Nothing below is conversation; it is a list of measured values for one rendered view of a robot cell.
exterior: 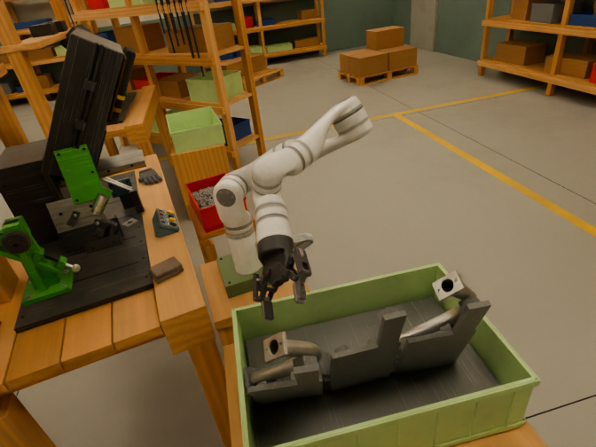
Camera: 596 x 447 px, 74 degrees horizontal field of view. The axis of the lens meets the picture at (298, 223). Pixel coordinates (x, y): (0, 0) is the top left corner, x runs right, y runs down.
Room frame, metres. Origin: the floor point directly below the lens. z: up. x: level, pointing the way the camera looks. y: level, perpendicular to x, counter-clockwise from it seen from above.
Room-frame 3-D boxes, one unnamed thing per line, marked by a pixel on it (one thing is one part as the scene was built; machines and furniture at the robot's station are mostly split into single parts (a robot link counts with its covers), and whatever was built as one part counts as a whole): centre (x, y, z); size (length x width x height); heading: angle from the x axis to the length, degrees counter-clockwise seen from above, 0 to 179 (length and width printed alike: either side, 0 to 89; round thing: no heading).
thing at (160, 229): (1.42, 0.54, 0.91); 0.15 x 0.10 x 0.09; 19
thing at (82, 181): (1.46, 0.80, 1.17); 0.13 x 0.12 x 0.20; 19
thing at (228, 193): (1.09, 0.19, 1.14); 0.09 x 0.09 x 0.17; 77
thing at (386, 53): (7.50, -1.81, 0.37); 1.20 x 0.80 x 0.74; 108
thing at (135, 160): (1.61, 0.82, 1.11); 0.39 x 0.16 x 0.03; 109
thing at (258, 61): (8.40, 0.58, 0.22); 1.20 x 0.80 x 0.44; 140
